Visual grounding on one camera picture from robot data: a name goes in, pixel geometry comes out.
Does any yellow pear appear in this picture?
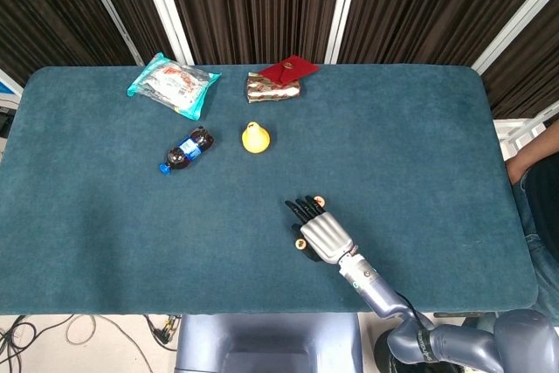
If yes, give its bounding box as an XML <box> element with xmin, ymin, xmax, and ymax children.
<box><xmin>241</xmin><ymin>121</ymin><xmax>272</xmax><ymax>155</ymax></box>

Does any white frame post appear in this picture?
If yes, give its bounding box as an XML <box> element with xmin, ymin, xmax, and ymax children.
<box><xmin>324</xmin><ymin>0</ymin><xmax>364</xmax><ymax>65</ymax></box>
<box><xmin>135</xmin><ymin>0</ymin><xmax>196</xmax><ymax>66</ymax></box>
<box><xmin>472</xmin><ymin>0</ymin><xmax>559</xmax><ymax>76</ymax></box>

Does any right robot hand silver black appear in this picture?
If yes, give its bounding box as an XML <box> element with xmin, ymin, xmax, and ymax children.
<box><xmin>284</xmin><ymin>194</ymin><xmax>355</xmax><ymax>266</ymax></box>

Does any cola bottle blue label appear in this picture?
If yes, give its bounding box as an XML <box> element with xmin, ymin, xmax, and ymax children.
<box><xmin>158</xmin><ymin>126</ymin><xmax>216</xmax><ymax>176</ymax></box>

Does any white board with blue edge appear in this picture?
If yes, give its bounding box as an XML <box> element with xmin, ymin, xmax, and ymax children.
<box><xmin>0</xmin><ymin>67</ymin><xmax>24</xmax><ymax>108</ymax></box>

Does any thin grey frame post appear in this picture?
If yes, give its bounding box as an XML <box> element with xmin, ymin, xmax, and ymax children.
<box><xmin>74</xmin><ymin>0</ymin><xmax>145</xmax><ymax>66</ymax></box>

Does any dark brown pleated curtain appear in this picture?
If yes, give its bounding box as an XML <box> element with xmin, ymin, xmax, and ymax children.
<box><xmin>0</xmin><ymin>0</ymin><xmax>559</xmax><ymax>134</ymax></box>

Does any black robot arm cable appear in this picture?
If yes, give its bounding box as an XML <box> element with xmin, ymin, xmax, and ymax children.
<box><xmin>392</xmin><ymin>287</ymin><xmax>436</xmax><ymax>330</ymax></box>

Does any blue-grey robot torso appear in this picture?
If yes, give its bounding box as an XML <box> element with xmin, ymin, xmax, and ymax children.
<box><xmin>174</xmin><ymin>312</ymin><xmax>364</xmax><ymax>373</ymax></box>

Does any white metal rack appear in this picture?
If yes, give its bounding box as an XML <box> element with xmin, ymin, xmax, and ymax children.
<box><xmin>493</xmin><ymin>100</ymin><xmax>559</xmax><ymax>164</ymax></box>

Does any person bare forearm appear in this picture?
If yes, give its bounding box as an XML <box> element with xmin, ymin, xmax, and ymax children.
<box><xmin>506</xmin><ymin>121</ymin><xmax>559</xmax><ymax>185</ymax></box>

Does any teal table cloth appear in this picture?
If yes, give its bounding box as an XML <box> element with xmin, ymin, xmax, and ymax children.
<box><xmin>0</xmin><ymin>65</ymin><xmax>539</xmax><ymax>316</ymax></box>

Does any gold red snack wrapper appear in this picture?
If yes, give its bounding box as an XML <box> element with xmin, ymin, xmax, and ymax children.
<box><xmin>245</xmin><ymin>72</ymin><xmax>302</xmax><ymax>104</ymax></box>

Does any red felt pouch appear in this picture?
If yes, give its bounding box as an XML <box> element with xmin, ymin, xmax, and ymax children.
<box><xmin>258</xmin><ymin>55</ymin><xmax>321</xmax><ymax>86</ymax></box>

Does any black cable with plug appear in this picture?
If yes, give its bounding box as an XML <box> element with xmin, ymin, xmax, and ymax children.
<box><xmin>143</xmin><ymin>314</ymin><xmax>183</xmax><ymax>352</ymax></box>

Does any black floor cable bundle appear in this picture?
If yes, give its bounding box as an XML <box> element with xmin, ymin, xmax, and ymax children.
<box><xmin>0</xmin><ymin>314</ymin><xmax>75</xmax><ymax>373</ymax></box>

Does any black trash bin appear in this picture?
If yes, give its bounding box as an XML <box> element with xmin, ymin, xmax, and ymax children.
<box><xmin>374</xmin><ymin>331</ymin><xmax>438</xmax><ymax>373</ymax></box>

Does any white floor cable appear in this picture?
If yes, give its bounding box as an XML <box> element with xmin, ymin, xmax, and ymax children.
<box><xmin>65</xmin><ymin>314</ymin><xmax>154</xmax><ymax>373</ymax></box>

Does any teal clear snack package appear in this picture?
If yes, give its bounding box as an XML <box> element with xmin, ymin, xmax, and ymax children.
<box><xmin>127</xmin><ymin>52</ymin><xmax>223</xmax><ymax>121</ymax></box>

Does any seated person in jeans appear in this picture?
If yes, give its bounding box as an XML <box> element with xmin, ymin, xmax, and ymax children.
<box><xmin>513</xmin><ymin>158</ymin><xmax>559</xmax><ymax>317</ymax></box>

